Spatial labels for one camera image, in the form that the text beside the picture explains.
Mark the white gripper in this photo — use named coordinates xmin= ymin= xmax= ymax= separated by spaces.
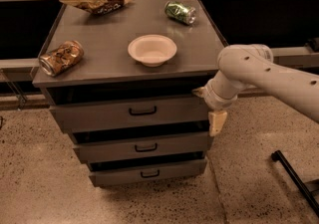
xmin=191 ymin=71 xmax=247 ymax=137

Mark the grey top drawer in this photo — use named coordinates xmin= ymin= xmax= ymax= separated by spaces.
xmin=50 ymin=95 xmax=208 ymax=133

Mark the grey drawer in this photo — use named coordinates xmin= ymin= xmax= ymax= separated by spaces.
xmin=89 ymin=158 xmax=206 ymax=187
xmin=74 ymin=131 xmax=212 ymax=163
xmin=50 ymin=95 xmax=208 ymax=133

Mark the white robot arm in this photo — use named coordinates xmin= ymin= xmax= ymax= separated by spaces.
xmin=192 ymin=44 xmax=319 ymax=137

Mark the grey metal drawer cabinet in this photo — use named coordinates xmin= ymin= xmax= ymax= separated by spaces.
xmin=33 ymin=0 xmax=217 ymax=173

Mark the grey bottom drawer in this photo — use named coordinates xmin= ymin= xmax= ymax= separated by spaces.
xmin=89 ymin=158 xmax=206 ymax=187

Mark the grey middle drawer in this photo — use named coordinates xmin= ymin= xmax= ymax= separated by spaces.
xmin=74 ymin=131 xmax=212 ymax=163

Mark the white paper bowl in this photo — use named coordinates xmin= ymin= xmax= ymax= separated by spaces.
xmin=128 ymin=35 xmax=177 ymax=67

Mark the black metal leg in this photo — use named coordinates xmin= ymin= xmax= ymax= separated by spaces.
xmin=271 ymin=150 xmax=319 ymax=217

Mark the green soda can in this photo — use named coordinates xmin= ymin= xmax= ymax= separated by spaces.
xmin=164 ymin=1 xmax=196 ymax=25

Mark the brown crushed soda can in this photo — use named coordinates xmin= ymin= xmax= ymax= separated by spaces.
xmin=39 ymin=41 xmax=84 ymax=77

